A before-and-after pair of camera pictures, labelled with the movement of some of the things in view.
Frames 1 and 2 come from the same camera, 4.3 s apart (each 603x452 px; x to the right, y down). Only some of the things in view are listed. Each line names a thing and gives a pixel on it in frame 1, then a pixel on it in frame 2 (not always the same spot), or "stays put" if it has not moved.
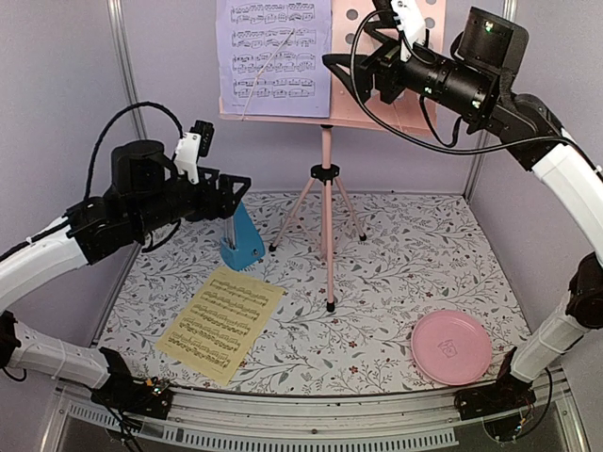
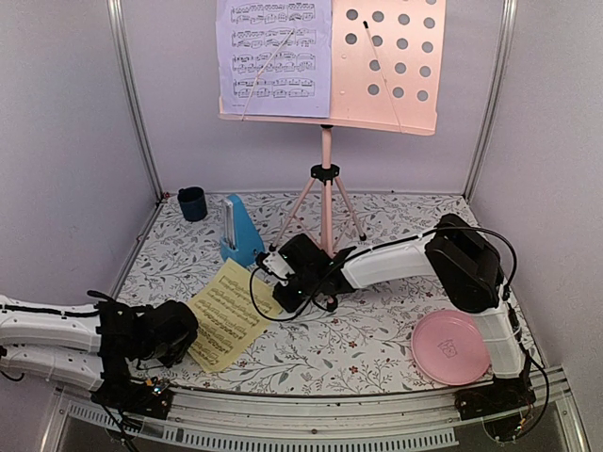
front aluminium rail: [370, 423] stays put
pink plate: [451, 347] stays put
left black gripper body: [161, 209] -> [166, 354]
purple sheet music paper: [274, 56] stays put
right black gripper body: [461, 88] -> [293, 302]
